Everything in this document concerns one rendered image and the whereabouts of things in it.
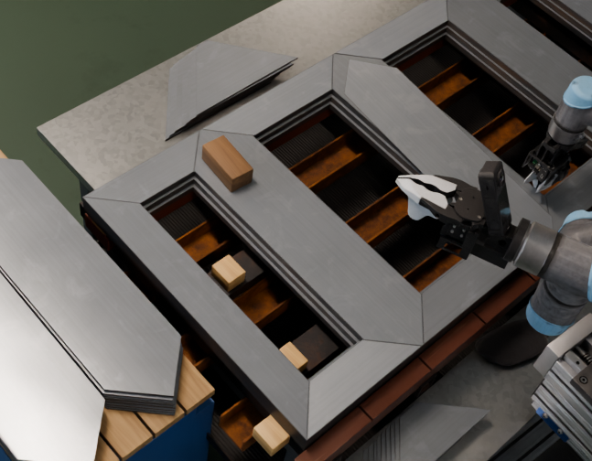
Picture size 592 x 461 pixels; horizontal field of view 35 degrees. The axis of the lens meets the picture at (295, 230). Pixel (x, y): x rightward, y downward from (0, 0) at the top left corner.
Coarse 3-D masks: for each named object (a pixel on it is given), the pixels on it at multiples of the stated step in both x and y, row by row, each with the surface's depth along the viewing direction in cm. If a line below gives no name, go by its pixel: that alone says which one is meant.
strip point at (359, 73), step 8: (352, 64) 245; (360, 64) 245; (368, 64) 245; (376, 64) 246; (352, 72) 243; (360, 72) 243; (368, 72) 244; (376, 72) 244; (384, 72) 244; (352, 80) 241; (360, 80) 242; (368, 80) 242; (352, 88) 240
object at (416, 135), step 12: (420, 120) 236; (432, 120) 237; (444, 120) 237; (396, 132) 233; (408, 132) 233; (420, 132) 234; (432, 132) 234; (444, 132) 235; (396, 144) 231; (408, 144) 231; (420, 144) 232
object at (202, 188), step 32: (544, 0) 273; (448, 32) 261; (576, 32) 270; (384, 64) 246; (480, 64) 257; (320, 96) 237; (544, 96) 247; (288, 128) 234; (352, 128) 238; (160, 192) 214; (128, 256) 207; (160, 288) 202; (192, 320) 197; (224, 352) 193; (416, 352) 200
